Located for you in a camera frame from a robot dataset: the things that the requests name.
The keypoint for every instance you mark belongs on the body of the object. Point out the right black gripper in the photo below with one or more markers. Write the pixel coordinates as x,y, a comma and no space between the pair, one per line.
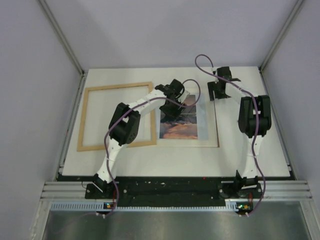
212,86

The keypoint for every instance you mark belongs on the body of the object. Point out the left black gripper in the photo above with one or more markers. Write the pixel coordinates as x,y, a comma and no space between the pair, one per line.
174,113

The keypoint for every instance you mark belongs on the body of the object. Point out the orange sky photo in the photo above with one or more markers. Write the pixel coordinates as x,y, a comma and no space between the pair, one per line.
182,127

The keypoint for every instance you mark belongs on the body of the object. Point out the cream mat board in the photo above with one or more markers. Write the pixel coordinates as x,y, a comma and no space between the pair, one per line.
206,125

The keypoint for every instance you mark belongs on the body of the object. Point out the light wooden picture frame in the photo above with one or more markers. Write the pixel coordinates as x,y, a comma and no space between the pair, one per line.
87,90

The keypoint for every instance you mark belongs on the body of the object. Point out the brown fibreboard backing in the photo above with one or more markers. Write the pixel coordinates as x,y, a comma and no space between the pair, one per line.
216,125

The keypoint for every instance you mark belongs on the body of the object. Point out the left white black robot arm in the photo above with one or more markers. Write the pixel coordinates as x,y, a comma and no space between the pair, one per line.
125,122

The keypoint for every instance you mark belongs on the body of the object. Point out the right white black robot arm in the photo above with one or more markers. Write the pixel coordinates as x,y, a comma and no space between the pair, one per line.
254,121

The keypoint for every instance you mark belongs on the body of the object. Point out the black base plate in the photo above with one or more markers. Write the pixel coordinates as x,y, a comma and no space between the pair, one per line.
173,191

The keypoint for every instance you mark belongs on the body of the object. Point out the aluminium front rail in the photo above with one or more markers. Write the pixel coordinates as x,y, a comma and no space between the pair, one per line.
280,190

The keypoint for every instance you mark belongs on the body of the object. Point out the right aluminium corner post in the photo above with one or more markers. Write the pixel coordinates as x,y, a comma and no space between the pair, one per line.
290,19

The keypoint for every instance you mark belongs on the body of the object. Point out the aluminium corner post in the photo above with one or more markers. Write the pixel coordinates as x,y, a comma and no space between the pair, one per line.
290,19
60,35

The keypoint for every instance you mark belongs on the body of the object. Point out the grey slotted cable duct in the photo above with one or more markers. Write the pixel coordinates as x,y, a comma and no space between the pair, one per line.
104,207

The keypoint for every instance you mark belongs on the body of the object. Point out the left aluminium corner post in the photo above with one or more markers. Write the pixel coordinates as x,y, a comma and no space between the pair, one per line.
60,35

